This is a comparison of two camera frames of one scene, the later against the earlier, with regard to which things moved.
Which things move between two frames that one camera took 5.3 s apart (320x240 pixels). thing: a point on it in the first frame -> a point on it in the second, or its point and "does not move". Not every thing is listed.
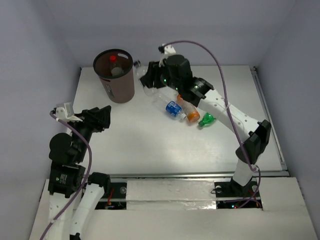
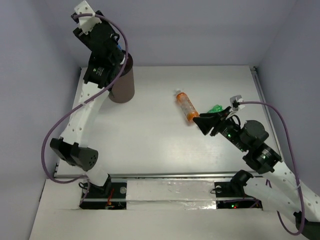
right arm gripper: x=155 y=68 -> x=207 y=120
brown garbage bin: x=118 y=89 does not move
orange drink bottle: x=191 y=111 does not move
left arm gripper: x=94 y=119 -> x=81 y=32
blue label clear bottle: x=167 y=106 -> x=119 y=45
